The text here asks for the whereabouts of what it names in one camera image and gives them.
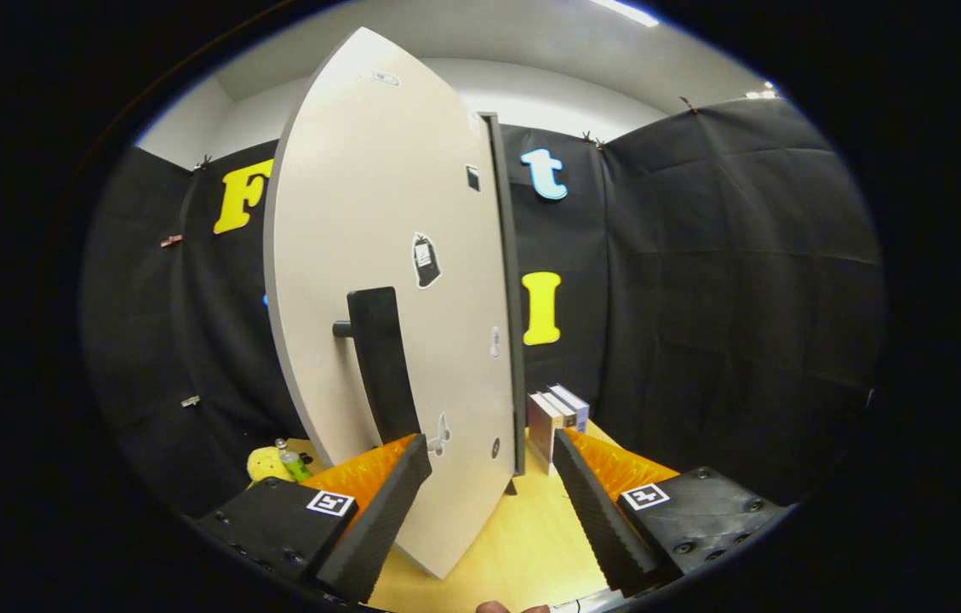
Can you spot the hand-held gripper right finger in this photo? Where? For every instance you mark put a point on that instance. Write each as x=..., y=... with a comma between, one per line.
x=595, y=519

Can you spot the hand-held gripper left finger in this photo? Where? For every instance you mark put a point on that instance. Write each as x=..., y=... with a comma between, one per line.
x=382, y=519

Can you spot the grey shoe cabinet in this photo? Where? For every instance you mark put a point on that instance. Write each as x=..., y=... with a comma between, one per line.
x=515, y=340

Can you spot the green plastic bottle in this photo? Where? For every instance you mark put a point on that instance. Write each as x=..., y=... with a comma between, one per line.
x=294, y=464

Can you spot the grey-spined book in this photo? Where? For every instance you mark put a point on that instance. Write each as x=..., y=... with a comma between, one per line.
x=567, y=409

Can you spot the yellow plush toy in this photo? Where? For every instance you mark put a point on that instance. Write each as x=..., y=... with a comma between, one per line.
x=263, y=464

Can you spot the black backdrop cloth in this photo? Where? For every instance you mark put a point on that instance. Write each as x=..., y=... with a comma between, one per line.
x=744, y=298

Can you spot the dark cloth clip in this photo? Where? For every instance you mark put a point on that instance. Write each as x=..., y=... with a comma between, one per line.
x=591, y=140
x=689, y=104
x=203, y=162

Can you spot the small ceiling light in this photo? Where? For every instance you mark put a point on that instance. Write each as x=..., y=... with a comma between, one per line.
x=763, y=91

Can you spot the long ceiling light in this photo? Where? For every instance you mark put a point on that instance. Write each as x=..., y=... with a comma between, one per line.
x=625, y=12

